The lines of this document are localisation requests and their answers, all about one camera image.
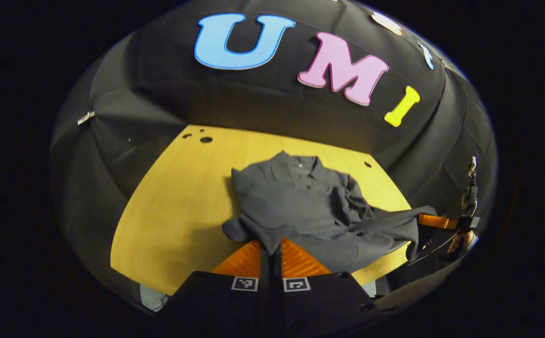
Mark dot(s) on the small white cloth clip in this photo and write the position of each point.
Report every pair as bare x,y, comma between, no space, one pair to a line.
86,118

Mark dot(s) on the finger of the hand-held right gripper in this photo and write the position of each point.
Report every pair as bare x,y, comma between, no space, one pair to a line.
437,221

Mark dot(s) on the grey button shirt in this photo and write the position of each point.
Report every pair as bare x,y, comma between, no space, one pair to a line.
300,206

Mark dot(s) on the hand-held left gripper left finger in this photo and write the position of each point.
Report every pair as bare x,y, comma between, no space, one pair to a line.
265,291

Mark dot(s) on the black backdrop cloth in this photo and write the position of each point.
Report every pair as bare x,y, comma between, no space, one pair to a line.
253,103

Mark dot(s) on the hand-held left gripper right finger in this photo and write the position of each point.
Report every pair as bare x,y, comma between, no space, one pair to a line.
278,291

